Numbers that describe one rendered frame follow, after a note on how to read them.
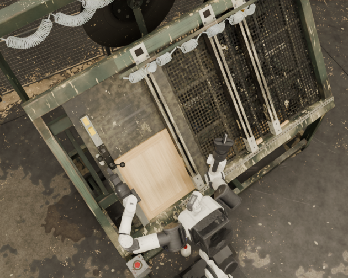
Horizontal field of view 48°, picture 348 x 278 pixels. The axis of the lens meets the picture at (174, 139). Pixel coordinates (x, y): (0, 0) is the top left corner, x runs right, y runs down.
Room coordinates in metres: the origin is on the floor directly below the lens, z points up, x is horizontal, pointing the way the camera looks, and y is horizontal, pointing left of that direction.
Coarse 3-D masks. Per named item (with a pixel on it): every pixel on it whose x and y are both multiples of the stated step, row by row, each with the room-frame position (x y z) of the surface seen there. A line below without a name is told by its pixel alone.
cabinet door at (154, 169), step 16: (144, 144) 1.29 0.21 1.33; (160, 144) 1.31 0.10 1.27; (128, 160) 1.19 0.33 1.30; (144, 160) 1.21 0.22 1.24; (160, 160) 1.23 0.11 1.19; (176, 160) 1.24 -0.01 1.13; (128, 176) 1.11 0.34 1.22; (144, 176) 1.12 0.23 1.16; (160, 176) 1.14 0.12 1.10; (176, 176) 1.16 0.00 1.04; (144, 192) 1.04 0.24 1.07; (160, 192) 1.05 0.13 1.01; (176, 192) 1.07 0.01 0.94; (144, 208) 0.94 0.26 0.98; (160, 208) 0.96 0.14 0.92
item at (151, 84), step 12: (132, 48) 1.67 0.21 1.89; (144, 48) 1.68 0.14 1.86; (144, 60) 1.63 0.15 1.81; (156, 84) 1.56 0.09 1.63; (156, 96) 1.51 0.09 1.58; (156, 108) 1.49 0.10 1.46; (168, 120) 1.43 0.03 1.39; (168, 132) 1.38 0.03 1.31; (180, 144) 1.31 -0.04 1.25; (180, 156) 1.27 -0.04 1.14; (192, 168) 1.20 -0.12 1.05; (192, 180) 1.14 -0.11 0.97
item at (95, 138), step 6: (84, 126) 1.30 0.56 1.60; (90, 126) 1.31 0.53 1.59; (96, 132) 1.28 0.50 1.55; (96, 138) 1.25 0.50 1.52; (96, 144) 1.23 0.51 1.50; (120, 174) 1.10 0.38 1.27; (138, 204) 0.96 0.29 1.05; (138, 210) 0.92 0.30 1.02; (138, 216) 0.89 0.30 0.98; (144, 216) 0.89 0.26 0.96; (144, 222) 0.86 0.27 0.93
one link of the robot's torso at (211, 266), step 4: (200, 252) 0.60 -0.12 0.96; (204, 252) 0.59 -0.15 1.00; (204, 256) 0.57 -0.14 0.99; (208, 260) 0.57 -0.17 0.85; (212, 260) 0.57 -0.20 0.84; (208, 264) 0.57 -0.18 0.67; (212, 264) 0.55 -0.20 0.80; (208, 268) 0.54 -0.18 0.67; (212, 268) 0.53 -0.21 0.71; (216, 268) 0.53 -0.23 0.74; (212, 272) 0.51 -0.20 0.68; (216, 272) 0.50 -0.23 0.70; (220, 272) 0.50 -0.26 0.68; (216, 276) 0.48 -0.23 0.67; (220, 276) 0.48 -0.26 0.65
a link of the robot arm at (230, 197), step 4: (228, 192) 0.87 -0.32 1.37; (232, 192) 0.88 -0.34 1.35; (224, 196) 0.85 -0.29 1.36; (228, 196) 0.85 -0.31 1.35; (232, 196) 0.85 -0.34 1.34; (236, 196) 0.86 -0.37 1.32; (224, 200) 0.84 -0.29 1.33; (228, 200) 0.83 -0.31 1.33; (232, 200) 0.83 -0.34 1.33; (236, 200) 0.83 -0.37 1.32; (228, 204) 0.82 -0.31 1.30; (232, 204) 0.81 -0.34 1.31; (236, 204) 0.81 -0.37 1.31
